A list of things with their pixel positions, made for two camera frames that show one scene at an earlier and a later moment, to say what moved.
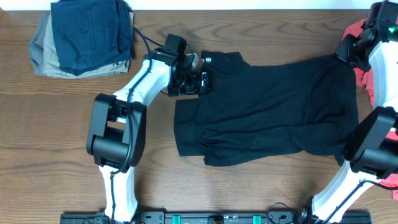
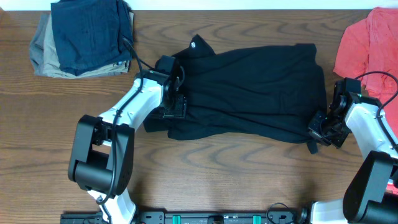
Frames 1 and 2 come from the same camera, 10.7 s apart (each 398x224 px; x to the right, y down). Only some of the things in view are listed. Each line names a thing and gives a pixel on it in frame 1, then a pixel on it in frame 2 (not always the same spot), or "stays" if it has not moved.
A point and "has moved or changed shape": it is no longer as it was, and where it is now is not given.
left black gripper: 201,83 to 174,109
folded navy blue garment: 91,33 stays
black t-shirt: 251,111 has moved or changed shape
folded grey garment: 37,43 stays
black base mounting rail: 220,217 stays
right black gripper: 344,51 to 319,129
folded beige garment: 51,65 stays
